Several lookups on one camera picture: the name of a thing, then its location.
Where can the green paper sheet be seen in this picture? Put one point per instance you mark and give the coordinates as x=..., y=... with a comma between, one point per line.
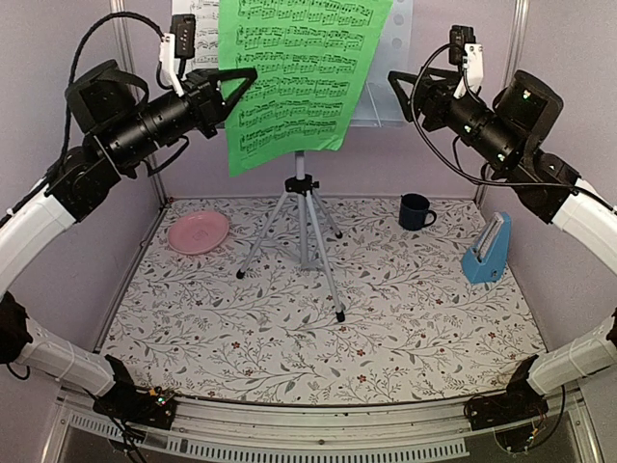
x=312, y=58

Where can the light blue music stand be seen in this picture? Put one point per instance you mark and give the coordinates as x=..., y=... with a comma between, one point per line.
x=377, y=108

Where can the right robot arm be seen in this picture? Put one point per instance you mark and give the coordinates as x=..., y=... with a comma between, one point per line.
x=508, y=134

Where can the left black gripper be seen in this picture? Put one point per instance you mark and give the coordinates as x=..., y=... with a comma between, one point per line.
x=209, y=104

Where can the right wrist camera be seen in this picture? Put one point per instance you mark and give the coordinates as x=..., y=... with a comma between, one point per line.
x=467, y=55

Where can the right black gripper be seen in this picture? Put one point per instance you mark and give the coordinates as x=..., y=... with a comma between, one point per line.
x=441, y=89

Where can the dark blue mug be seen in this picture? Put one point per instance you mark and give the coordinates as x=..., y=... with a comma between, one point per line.
x=415, y=213

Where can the front aluminium rail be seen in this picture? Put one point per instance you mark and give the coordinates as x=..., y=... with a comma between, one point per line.
x=226, y=431

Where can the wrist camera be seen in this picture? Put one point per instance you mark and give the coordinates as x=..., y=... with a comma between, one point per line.
x=467, y=55
x=176, y=47

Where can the white sheet music page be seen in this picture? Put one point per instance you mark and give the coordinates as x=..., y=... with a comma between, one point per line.
x=206, y=36

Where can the aluminium frame post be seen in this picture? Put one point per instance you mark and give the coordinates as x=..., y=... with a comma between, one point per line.
x=509, y=59
x=136, y=130

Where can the left aluminium frame post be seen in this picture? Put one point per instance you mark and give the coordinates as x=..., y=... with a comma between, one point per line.
x=136, y=130

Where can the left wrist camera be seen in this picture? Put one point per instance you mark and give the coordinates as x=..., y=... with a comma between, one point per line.
x=176, y=47

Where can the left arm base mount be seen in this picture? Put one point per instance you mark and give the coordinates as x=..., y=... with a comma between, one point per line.
x=154, y=408

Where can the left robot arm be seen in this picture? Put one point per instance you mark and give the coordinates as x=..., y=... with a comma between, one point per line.
x=120, y=132

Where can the right aluminium frame post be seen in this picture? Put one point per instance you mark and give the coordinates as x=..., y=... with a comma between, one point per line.
x=509, y=59

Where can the pink plate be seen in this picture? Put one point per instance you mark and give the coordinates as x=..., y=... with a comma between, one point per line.
x=198, y=233

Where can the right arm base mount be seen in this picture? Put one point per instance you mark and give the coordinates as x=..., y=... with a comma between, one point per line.
x=492, y=411

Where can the blue metronome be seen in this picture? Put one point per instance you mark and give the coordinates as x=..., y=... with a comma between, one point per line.
x=485, y=259

